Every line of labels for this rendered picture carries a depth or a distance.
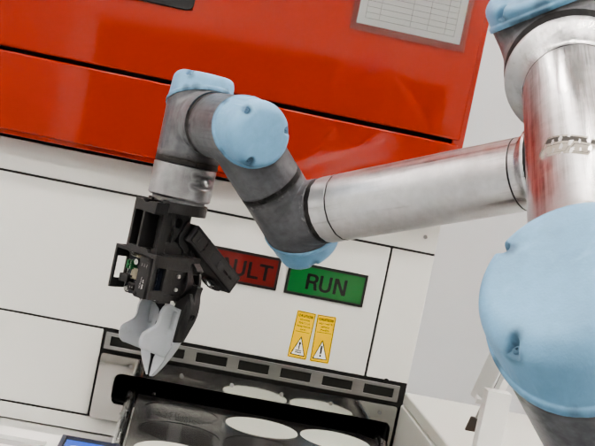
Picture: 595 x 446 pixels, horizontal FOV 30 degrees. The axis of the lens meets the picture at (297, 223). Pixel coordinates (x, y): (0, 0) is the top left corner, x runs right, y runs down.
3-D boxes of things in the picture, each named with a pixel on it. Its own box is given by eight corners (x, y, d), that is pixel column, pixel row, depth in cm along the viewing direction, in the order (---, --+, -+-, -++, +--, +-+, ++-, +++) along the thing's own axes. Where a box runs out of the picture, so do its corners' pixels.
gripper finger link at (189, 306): (154, 335, 133) (168, 265, 133) (164, 335, 135) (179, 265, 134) (181, 346, 130) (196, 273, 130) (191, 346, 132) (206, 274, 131)
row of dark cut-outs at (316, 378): (104, 347, 161) (106, 330, 161) (396, 401, 165) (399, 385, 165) (103, 348, 160) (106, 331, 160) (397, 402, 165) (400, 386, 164)
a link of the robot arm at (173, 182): (186, 165, 137) (233, 176, 132) (178, 201, 137) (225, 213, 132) (141, 156, 131) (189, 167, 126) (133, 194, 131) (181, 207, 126)
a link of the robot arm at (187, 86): (194, 68, 125) (161, 65, 132) (173, 164, 125) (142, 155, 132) (252, 83, 129) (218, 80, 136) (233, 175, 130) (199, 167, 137)
